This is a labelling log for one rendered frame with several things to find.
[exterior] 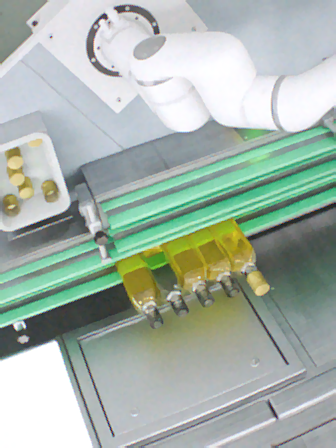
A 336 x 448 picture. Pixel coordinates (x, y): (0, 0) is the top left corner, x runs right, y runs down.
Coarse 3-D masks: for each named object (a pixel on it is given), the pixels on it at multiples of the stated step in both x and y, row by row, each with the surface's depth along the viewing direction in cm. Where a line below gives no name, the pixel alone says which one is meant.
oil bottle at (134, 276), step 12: (120, 264) 141; (132, 264) 140; (120, 276) 142; (132, 276) 138; (144, 276) 137; (132, 288) 135; (144, 288) 135; (132, 300) 135; (144, 300) 133; (156, 300) 134
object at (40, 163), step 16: (16, 144) 126; (48, 144) 129; (0, 160) 136; (32, 160) 139; (48, 160) 139; (0, 176) 138; (32, 176) 141; (48, 176) 143; (0, 192) 141; (16, 192) 143; (64, 192) 139; (0, 208) 141; (32, 208) 142; (48, 208) 142; (64, 208) 142; (0, 224) 138; (16, 224) 140
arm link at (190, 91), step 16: (176, 80) 95; (144, 96) 107; (160, 96) 97; (176, 96) 97; (192, 96) 98; (160, 112) 101; (176, 112) 99; (192, 112) 100; (208, 112) 102; (176, 128) 103; (192, 128) 103
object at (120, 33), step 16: (112, 16) 114; (128, 16) 118; (112, 32) 116; (128, 32) 114; (144, 32) 114; (96, 48) 119; (112, 48) 115; (128, 48) 111; (112, 64) 118; (128, 80) 111
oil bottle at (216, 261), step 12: (204, 228) 144; (192, 240) 143; (204, 240) 142; (216, 240) 141; (204, 252) 139; (216, 252) 139; (204, 264) 138; (216, 264) 136; (228, 264) 137; (216, 276) 136
